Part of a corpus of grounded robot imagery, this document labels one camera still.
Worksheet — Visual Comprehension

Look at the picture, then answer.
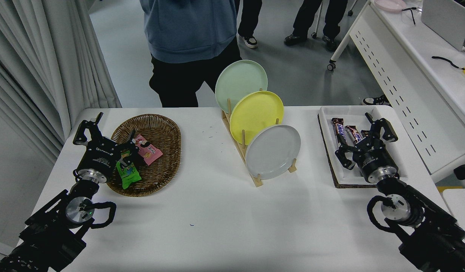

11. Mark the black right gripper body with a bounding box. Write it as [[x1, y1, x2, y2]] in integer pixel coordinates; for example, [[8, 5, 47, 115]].
[[353, 139, 398, 178]]

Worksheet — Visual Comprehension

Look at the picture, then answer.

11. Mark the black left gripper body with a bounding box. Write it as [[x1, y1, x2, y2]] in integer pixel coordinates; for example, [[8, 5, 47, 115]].
[[79, 141, 122, 179]]

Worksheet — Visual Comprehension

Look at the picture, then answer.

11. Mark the grey plate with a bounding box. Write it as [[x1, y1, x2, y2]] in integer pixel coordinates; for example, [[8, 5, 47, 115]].
[[245, 125, 301, 180]]

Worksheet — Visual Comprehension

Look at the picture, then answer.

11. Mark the wooden plate rack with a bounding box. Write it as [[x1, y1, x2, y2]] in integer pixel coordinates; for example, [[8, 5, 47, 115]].
[[221, 89, 298, 188]]

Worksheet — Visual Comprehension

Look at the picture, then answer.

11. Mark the yellow plate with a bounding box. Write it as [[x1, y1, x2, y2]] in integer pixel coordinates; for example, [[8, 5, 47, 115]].
[[229, 91, 284, 146]]

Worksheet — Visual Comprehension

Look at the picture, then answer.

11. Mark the pink plate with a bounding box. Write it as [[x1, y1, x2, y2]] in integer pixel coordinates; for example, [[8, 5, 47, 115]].
[[374, 0, 407, 12]]

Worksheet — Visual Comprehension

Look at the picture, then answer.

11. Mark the pale green plate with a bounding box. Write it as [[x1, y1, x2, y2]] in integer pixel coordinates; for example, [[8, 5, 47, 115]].
[[215, 60, 268, 114]]

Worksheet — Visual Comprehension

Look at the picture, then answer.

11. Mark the pink snack packet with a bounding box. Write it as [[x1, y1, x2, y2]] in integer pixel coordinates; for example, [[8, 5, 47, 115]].
[[133, 134, 163, 166]]

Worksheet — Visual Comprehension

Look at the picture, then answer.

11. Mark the brown Snickers bar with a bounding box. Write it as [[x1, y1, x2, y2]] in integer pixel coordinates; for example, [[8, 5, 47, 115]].
[[331, 118, 349, 148], [345, 125, 366, 146]]

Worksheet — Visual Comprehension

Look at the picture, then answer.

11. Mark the green snack packet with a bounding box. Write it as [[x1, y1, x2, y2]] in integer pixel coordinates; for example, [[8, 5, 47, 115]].
[[116, 149, 142, 190]]

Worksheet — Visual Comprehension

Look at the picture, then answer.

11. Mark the person's foot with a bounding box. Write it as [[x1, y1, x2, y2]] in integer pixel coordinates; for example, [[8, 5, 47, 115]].
[[361, 94, 391, 107]]

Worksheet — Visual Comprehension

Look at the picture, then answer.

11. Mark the white foam tray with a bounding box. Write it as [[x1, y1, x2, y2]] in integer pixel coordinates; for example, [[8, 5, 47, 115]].
[[318, 105, 409, 186]]

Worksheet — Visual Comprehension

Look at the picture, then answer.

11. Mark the brown wicker basket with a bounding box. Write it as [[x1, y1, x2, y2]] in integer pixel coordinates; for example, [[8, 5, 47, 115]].
[[106, 114, 182, 197]]

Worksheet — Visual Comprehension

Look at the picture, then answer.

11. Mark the white desk with slotted panel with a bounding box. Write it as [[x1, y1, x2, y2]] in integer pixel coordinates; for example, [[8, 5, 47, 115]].
[[327, 0, 465, 184]]

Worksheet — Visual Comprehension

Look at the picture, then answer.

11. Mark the black round object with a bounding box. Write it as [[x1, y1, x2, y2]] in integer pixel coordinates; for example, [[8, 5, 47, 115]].
[[454, 164, 465, 189]]

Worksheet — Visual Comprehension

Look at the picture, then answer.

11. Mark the white pleated curtain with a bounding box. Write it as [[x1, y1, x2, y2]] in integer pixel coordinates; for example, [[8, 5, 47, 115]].
[[0, 0, 122, 165]]

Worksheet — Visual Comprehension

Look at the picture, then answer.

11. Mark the person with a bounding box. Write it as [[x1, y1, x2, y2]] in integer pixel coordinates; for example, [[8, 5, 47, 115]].
[[284, 0, 349, 52], [237, 0, 263, 49], [139, 0, 241, 108]]

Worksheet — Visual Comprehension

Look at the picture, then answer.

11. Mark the silver laptop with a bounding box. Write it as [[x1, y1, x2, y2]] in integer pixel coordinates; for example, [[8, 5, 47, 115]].
[[421, 0, 465, 52]]

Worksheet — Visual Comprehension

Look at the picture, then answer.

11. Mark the thick black cable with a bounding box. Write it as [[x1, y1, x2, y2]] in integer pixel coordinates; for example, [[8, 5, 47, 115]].
[[431, 56, 465, 70]]

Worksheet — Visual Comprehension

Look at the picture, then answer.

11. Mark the thin black cable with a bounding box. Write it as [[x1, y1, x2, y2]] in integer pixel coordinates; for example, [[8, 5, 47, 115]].
[[402, 6, 420, 26]]

